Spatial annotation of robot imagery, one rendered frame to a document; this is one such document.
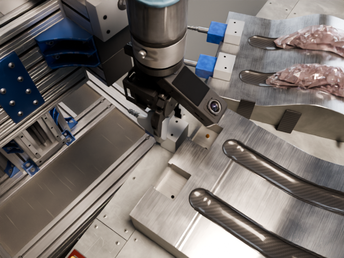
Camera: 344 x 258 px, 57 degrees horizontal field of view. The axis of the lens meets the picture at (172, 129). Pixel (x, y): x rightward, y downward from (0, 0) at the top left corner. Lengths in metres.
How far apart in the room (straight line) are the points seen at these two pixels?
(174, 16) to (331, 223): 0.37
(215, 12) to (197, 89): 1.73
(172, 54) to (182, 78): 0.06
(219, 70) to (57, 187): 0.86
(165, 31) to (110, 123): 1.03
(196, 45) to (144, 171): 1.41
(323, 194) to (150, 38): 0.36
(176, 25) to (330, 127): 0.42
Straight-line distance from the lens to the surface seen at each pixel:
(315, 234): 0.53
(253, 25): 0.81
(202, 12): 2.18
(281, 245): 0.53
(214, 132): 0.60
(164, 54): 0.41
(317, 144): 0.72
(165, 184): 0.55
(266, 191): 0.54
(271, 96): 0.67
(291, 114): 0.66
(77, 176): 1.31
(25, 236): 1.30
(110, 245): 0.60
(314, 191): 0.57
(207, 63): 0.69
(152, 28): 0.38
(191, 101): 0.46
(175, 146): 0.61
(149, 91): 0.49
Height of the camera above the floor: 1.38
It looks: 60 degrees down
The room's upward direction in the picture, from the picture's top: straight up
